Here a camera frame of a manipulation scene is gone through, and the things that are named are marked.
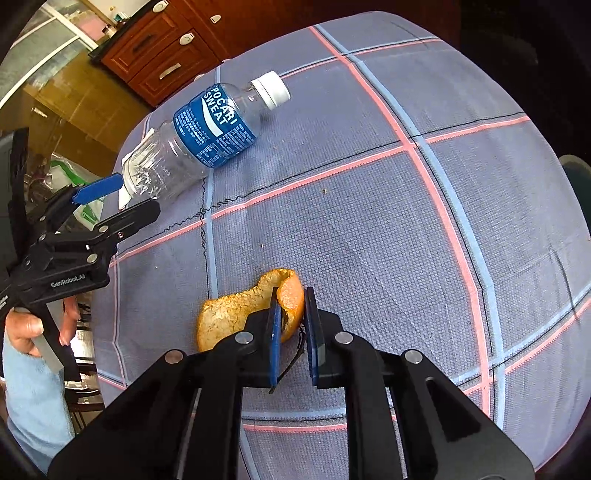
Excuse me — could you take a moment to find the white framed glass door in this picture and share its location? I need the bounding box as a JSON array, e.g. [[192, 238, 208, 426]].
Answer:
[[0, 0, 100, 107]]

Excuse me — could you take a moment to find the clear plastic bottle blue label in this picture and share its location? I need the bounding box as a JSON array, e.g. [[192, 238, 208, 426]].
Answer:
[[117, 71, 293, 210]]

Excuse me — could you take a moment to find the green and white plastic bag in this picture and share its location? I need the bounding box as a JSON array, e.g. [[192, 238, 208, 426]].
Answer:
[[48, 157, 109, 232]]

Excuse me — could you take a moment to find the orange peel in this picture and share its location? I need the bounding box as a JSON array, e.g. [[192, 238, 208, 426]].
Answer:
[[196, 268, 305, 352]]

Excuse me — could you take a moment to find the person's left forearm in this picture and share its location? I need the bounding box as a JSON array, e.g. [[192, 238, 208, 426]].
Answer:
[[2, 332, 77, 472]]

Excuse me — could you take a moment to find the brown wooden cabinet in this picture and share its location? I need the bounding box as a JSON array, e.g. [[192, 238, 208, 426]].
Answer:
[[88, 0, 287, 109]]

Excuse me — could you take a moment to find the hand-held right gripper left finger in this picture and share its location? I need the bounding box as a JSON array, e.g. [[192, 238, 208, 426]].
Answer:
[[48, 286, 284, 480]]

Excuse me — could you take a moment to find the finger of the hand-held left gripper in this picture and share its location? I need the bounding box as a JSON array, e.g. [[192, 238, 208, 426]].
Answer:
[[46, 199, 161, 265], [37, 173, 124, 243]]

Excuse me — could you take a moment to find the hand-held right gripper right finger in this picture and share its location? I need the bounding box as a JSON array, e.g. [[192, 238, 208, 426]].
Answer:
[[305, 286, 536, 480]]

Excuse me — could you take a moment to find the purple plaid tablecloth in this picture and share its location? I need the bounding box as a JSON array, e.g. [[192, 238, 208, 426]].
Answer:
[[90, 11, 591, 480]]

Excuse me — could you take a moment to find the teal round seat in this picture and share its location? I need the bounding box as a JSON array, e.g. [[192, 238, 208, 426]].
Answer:
[[558, 154, 591, 208]]

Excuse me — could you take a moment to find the person's left hand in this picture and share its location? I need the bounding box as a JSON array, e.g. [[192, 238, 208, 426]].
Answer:
[[7, 296, 82, 358]]

